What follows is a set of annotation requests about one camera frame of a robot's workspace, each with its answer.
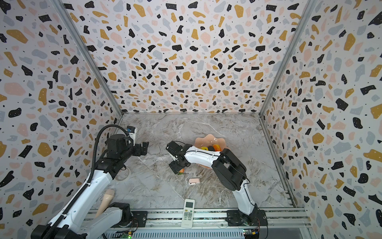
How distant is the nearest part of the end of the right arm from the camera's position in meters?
0.67

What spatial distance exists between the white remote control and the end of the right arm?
172mm

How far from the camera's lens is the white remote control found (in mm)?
730
